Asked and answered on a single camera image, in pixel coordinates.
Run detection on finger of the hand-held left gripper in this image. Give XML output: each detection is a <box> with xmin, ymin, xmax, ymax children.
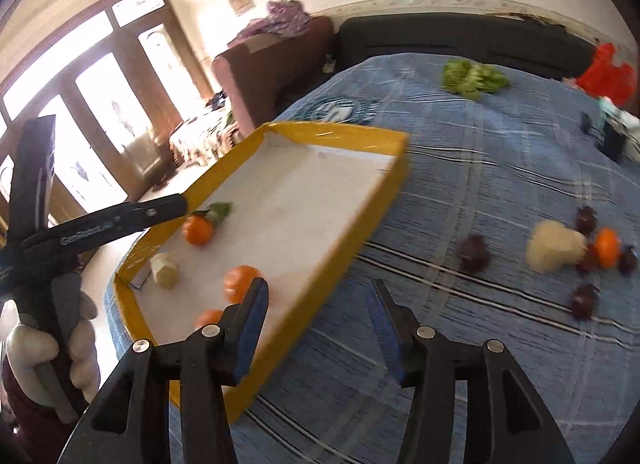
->
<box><xmin>115</xmin><ymin>193</ymin><xmax>190</xmax><ymax>234</ymax></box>

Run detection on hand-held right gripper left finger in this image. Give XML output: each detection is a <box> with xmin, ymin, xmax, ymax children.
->
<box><xmin>59</xmin><ymin>278</ymin><xmax>271</xmax><ymax>464</ymax></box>

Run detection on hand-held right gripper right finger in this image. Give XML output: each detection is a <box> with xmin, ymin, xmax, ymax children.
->
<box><xmin>367</xmin><ymin>279</ymin><xmax>576</xmax><ymax>464</ymax></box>

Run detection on orange with green leaf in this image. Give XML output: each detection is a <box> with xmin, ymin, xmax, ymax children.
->
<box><xmin>182</xmin><ymin>201</ymin><xmax>235</xmax><ymax>246</ymax></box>

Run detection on small pale fruit piece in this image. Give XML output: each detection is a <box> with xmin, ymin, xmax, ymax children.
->
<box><xmin>149</xmin><ymin>252</ymin><xmax>181</xmax><ymax>290</ymax></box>

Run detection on dark red plum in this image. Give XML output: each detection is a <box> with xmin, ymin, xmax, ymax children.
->
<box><xmin>459</xmin><ymin>234</ymin><xmax>492</xmax><ymax>274</ymax></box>
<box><xmin>575</xmin><ymin>206</ymin><xmax>597</xmax><ymax>235</ymax></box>
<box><xmin>570</xmin><ymin>284</ymin><xmax>601</xmax><ymax>321</ymax></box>
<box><xmin>617</xmin><ymin>244</ymin><xmax>638</xmax><ymax>276</ymax></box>
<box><xmin>576</xmin><ymin>243</ymin><xmax>600</xmax><ymax>275</ymax></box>

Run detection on yellow cardboard tray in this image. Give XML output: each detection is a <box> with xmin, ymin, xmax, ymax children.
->
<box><xmin>112</xmin><ymin>120</ymin><xmax>412</xmax><ymax>426</ymax></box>

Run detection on large pale fruit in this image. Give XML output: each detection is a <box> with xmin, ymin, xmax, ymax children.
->
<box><xmin>526</xmin><ymin>220</ymin><xmax>587</xmax><ymax>273</ymax></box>

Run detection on person's left forearm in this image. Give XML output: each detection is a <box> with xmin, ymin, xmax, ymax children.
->
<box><xmin>0</xmin><ymin>344</ymin><xmax>86</xmax><ymax>464</ymax></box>

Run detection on person's left hand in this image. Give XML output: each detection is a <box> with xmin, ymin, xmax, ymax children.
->
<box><xmin>2</xmin><ymin>271</ymin><xmax>101</xmax><ymax>425</ymax></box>

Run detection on patterned furniture cover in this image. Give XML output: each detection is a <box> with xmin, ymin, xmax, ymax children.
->
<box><xmin>169</xmin><ymin>106</ymin><xmax>241</xmax><ymax>167</ymax></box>

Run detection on wooden glass door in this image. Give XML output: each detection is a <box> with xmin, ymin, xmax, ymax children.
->
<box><xmin>0</xmin><ymin>0</ymin><xmax>216</xmax><ymax>265</ymax></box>

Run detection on brown armchair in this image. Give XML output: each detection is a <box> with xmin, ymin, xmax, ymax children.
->
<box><xmin>212</xmin><ymin>16</ymin><xmax>336</xmax><ymax>137</ymax></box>

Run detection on purple floral cloth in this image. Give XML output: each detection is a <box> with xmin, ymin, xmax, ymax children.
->
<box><xmin>235</xmin><ymin>0</ymin><xmax>313</xmax><ymax>42</ymax></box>

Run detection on green lettuce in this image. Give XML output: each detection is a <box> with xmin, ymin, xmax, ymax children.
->
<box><xmin>442</xmin><ymin>58</ymin><xmax>511</xmax><ymax>101</ymax></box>

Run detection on black box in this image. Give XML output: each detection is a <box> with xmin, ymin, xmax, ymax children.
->
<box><xmin>602</xmin><ymin>120</ymin><xmax>626</xmax><ymax>165</ymax></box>

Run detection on white and green items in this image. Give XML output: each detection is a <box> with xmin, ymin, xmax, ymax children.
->
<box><xmin>597</xmin><ymin>96</ymin><xmax>640</xmax><ymax>132</ymax></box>

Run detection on red plastic bag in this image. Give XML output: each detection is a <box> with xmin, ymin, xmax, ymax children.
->
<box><xmin>575</xmin><ymin>43</ymin><xmax>637</xmax><ymax>107</ymax></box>

